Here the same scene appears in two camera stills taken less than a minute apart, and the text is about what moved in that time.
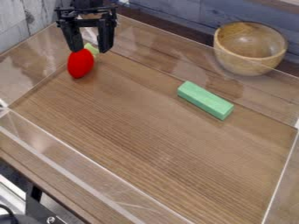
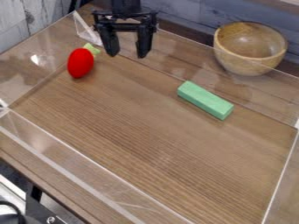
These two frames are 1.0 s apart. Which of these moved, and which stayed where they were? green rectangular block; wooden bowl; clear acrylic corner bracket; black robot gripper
Moved: black robot gripper
Stayed: wooden bowl; green rectangular block; clear acrylic corner bracket
